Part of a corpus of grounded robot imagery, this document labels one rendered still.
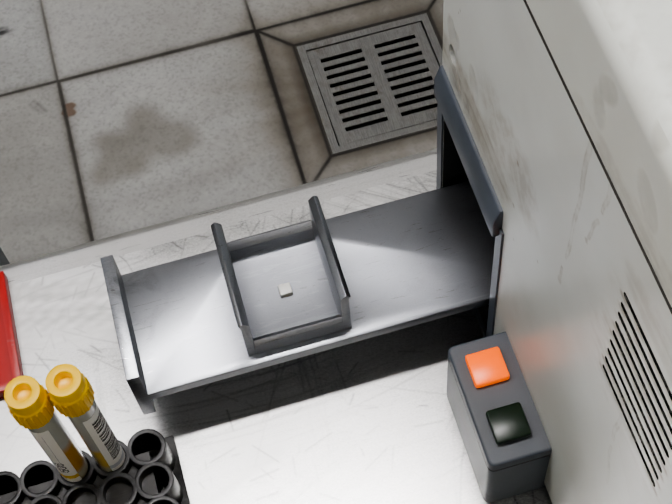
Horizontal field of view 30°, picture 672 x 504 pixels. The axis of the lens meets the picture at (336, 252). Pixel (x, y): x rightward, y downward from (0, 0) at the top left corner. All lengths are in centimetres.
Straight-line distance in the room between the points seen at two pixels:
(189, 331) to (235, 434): 6
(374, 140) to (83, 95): 43
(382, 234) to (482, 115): 12
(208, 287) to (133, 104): 125
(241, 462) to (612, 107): 31
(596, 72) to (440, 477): 28
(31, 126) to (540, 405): 139
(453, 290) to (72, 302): 20
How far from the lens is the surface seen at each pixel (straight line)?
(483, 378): 56
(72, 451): 57
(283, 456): 61
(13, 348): 65
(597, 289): 42
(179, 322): 60
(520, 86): 44
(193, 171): 176
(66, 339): 65
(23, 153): 184
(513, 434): 55
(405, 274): 60
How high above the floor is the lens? 144
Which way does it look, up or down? 60 degrees down
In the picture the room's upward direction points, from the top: 7 degrees counter-clockwise
